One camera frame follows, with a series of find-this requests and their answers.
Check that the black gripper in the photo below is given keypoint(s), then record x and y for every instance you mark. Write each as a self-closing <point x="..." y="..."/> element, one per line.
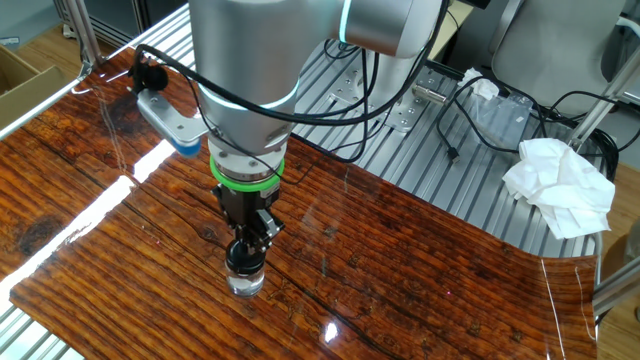
<point x="245" y="205"/>

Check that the black knobbed jar lid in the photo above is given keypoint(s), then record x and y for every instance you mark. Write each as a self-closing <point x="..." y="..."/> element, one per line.
<point x="240" y="262"/>

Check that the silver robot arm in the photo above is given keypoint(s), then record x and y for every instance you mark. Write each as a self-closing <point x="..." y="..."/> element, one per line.
<point x="250" y="60"/>

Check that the wood grain table mat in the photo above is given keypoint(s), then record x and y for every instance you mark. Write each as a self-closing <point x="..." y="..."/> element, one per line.
<point x="400" y="275"/>

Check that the silver round connector plug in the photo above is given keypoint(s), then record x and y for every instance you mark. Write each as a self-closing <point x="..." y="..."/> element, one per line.
<point x="431" y="94"/>

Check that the clear plastic bag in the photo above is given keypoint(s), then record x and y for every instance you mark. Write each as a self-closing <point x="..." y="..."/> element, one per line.
<point x="500" y="120"/>

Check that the small white tissue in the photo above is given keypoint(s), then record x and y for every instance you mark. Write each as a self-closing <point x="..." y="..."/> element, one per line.
<point x="482" y="87"/>

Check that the brown cardboard box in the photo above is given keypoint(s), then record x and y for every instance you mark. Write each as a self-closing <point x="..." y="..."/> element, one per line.
<point x="25" y="85"/>

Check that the crumpled white cloth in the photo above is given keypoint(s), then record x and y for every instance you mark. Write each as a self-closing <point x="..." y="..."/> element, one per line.
<point x="560" y="190"/>

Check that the grey office chair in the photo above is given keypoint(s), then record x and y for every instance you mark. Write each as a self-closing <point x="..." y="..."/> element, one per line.
<point x="550" y="50"/>

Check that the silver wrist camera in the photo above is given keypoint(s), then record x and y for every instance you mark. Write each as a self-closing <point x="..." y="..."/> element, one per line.
<point x="170" y="120"/>

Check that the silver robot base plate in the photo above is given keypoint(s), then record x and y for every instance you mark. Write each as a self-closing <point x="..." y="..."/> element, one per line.
<point x="400" y="115"/>

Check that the aluminium frame rail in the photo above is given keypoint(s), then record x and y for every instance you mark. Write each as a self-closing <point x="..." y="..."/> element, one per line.
<point x="45" y="100"/>

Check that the aluminium frame post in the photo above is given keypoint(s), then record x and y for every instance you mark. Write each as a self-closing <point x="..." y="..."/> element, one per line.
<point x="600" y="105"/>
<point x="617" y="287"/>
<point x="85" y="35"/>

